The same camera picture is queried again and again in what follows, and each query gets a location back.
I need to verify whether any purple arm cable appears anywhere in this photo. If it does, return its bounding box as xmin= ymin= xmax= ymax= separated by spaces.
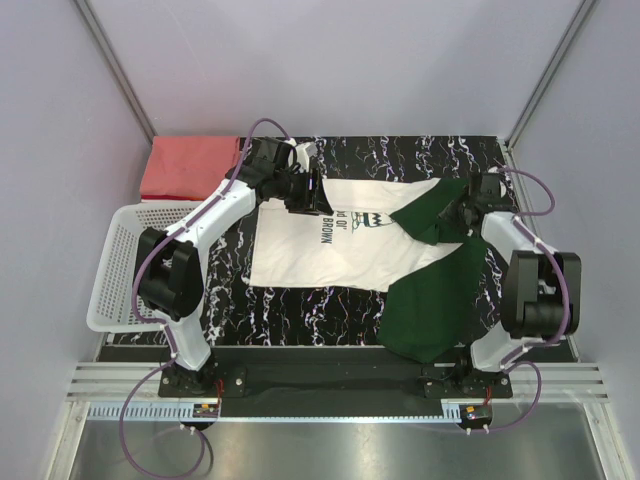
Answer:
xmin=119 ymin=118 xmax=301 ymax=474
xmin=479 ymin=166 xmax=574 ymax=434

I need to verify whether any small circuit board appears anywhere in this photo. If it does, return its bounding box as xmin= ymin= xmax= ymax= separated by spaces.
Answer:
xmin=461 ymin=404 xmax=493 ymax=424
xmin=193 ymin=403 xmax=220 ymax=418

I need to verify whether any left aluminium frame post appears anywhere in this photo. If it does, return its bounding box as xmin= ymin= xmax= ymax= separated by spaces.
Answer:
xmin=71 ymin=0 xmax=156 ymax=144

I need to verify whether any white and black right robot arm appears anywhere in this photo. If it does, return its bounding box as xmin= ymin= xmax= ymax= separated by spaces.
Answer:
xmin=441 ymin=172 xmax=581 ymax=397

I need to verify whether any right aluminium frame post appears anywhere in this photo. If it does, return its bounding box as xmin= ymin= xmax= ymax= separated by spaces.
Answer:
xmin=504 ymin=0 xmax=599 ymax=151

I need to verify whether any folded pink t-shirt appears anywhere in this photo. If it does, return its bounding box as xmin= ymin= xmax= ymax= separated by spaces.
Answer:
xmin=139 ymin=136 xmax=240 ymax=201

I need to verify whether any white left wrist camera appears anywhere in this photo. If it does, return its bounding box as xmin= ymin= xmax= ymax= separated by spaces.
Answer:
xmin=295 ymin=142 xmax=317 ymax=170

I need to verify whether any folded white t-shirt under stack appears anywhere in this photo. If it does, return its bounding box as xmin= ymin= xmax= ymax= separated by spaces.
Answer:
xmin=140 ymin=198 xmax=202 ymax=205

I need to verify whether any left small circuit board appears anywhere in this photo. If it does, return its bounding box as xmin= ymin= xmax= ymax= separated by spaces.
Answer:
xmin=193 ymin=403 xmax=220 ymax=418

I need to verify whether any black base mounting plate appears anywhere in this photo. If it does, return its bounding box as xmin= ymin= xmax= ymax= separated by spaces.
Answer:
xmin=159 ymin=346 xmax=513 ymax=421

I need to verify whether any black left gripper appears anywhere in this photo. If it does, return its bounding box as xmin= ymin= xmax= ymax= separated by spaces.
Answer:
xmin=274 ymin=167 xmax=333 ymax=217

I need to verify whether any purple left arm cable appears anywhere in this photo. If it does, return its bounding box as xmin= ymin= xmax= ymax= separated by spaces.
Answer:
xmin=119 ymin=118 xmax=301 ymax=474

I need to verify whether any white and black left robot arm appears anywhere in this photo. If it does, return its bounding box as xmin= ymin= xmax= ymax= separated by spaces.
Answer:
xmin=131 ymin=137 xmax=332 ymax=396

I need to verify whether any white perforated plastic basket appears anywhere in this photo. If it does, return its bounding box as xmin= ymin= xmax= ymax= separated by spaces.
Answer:
xmin=86 ymin=200 xmax=198 ymax=334

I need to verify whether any aluminium frame post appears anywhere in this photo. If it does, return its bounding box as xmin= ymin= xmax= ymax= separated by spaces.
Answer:
xmin=71 ymin=0 xmax=156 ymax=144
xmin=504 ymin=0 xmax=599 ymax=151

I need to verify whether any slotted aluminium front rail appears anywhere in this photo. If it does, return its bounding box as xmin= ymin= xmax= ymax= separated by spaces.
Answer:
xmin=64 ymin=362 xmax=609 ymax=426

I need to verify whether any white and green raglan t-shirt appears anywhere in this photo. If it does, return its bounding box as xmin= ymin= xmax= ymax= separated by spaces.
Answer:
xmin=250 ymin=178 xmax=488 ymax=363

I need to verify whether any right small circuit board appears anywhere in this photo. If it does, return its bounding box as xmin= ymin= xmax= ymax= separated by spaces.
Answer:
xmin=461 ymin=404 xmax=493 ymax=424

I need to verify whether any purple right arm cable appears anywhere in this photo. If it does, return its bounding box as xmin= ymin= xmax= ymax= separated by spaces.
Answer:
xmin=479 ymin=166 xmax=574 ymax=434

